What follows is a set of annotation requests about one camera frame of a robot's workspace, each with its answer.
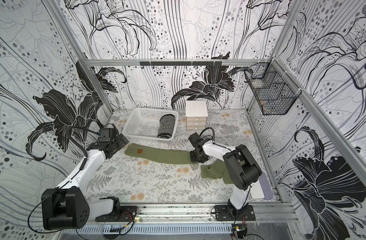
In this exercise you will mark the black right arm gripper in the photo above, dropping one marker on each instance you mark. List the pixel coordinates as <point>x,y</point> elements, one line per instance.
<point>195,151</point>

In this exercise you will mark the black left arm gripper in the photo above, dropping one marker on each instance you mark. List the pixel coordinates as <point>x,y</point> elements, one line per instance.
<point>121,143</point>

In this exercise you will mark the green knit scarf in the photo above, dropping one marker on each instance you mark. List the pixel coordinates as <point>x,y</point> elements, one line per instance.
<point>216,170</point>

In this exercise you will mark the white plastic perforated basket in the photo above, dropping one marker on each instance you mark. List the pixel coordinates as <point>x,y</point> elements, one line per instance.
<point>143,124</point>

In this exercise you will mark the black white patterned knit scarf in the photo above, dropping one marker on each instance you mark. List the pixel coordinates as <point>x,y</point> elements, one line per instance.
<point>167,125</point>

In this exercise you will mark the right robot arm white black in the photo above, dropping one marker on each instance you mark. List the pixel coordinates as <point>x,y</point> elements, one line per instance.
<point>243,170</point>

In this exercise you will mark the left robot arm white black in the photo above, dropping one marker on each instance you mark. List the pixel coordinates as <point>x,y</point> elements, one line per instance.
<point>65,206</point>

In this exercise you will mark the white small drawer box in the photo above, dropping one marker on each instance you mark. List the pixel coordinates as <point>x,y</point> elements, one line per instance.
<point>196,115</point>

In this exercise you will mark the white purple flat objects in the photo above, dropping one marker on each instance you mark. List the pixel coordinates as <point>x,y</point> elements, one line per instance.
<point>263,190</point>

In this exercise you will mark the small black electronics box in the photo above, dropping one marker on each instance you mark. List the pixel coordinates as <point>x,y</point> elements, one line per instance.
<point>238,231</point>

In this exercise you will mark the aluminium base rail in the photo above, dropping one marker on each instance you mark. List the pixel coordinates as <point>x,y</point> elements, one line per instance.
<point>264,212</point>

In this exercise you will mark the white slotted cable duct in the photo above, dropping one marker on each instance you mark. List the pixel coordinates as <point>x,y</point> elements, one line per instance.
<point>155,229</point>

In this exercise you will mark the black wire wall basket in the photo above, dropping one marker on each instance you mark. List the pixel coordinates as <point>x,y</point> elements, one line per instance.
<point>273,95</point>

